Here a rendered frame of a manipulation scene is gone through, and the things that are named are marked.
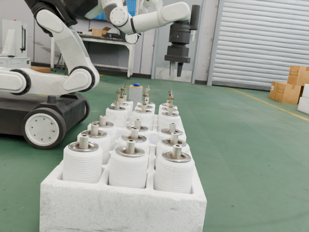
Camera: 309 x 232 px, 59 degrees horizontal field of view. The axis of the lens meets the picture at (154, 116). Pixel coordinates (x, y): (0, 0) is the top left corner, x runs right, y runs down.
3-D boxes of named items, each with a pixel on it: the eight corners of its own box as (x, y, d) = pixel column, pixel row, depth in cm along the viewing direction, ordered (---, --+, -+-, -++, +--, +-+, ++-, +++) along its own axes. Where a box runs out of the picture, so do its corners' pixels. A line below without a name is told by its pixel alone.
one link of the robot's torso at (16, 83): (-15, 92, 145) (-15, 66, 143) (5, 88, 165) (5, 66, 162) (24, 96, 146) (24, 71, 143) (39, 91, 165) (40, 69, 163)
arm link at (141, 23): (157, 23, 110) (113, 35, 115) (163, 31, 120) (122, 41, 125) (153, -2, 111) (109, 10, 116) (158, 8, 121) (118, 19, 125)
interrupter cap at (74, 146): (63, 151, 66) (63, 148, 66) (73, 142, 73) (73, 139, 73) (94, 154, 66) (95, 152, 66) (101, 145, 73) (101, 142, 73)
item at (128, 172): (102, 224, 69) (107, 156, 65) (109, 204, 78) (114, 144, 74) (140, 229, 69) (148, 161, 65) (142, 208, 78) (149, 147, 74)
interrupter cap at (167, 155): (161, 162, 66) (161, 159, 66) (161, 151, 73) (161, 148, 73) (192, 165, 66) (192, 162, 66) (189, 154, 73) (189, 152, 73)
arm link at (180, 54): (158, 60, 117) (161, 31, 115) (171, 60, 125) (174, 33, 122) (182, 62, 110) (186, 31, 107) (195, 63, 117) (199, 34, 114)
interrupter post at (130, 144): (124, 154, 68) (125, 141, 68) (125, 151, 71) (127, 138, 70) (134, 155, 68) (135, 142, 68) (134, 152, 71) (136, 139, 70)
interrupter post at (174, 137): (169, 144, 80) (171, 133, 79) (169, 142, 82) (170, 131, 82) (178, 145, 80) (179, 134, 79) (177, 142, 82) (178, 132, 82)
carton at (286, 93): (297, 104, 433) (301, 85, 427) (282, 103, 433) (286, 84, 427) (288, 101, 463) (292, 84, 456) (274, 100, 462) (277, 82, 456)
